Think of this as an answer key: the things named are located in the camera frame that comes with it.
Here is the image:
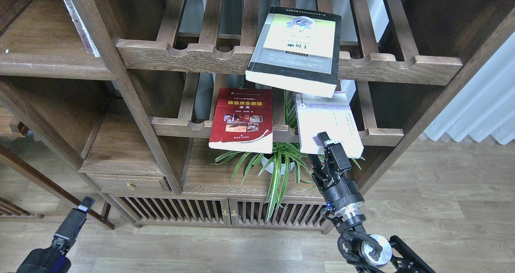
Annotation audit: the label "white plant pot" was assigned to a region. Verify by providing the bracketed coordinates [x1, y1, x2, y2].
[261, 154, 295, 175]

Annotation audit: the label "red cover book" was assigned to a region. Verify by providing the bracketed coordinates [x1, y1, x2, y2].
[208, 88, 273, 154]

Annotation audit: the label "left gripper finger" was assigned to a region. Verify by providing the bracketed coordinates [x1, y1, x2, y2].
[77, 196, 95, 213]

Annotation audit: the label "dark wooden bookshelf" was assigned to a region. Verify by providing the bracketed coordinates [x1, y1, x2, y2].
[1, 0, 514, 233]

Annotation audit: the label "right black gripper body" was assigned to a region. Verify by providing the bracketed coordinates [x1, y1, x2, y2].
[311, 142, 364, 216]

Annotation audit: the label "white curtain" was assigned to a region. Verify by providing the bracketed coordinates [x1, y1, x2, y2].
[423, 35, 515, 145]

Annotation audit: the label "white lavender cover book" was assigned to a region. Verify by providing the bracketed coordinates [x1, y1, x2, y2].
[295, 91, 364, 159]

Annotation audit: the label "white standing books on shelf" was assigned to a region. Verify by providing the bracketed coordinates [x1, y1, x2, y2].
[63, 0, 101, 57]

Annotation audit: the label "black yellow-green cover book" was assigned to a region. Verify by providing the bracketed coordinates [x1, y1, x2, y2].
[246, 6, 342, 98]

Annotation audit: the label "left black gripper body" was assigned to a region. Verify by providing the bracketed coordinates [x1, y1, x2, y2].
[17, 209, 87, 273]

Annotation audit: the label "brass drawer knob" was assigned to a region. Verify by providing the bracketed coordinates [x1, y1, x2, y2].
[126, 183, 136, 191]

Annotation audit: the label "green spider plant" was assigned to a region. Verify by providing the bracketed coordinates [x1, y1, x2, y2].
[215, 92, 362, 221]

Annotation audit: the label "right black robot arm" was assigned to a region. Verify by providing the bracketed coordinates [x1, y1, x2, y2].
[309, 132, 433, 273]

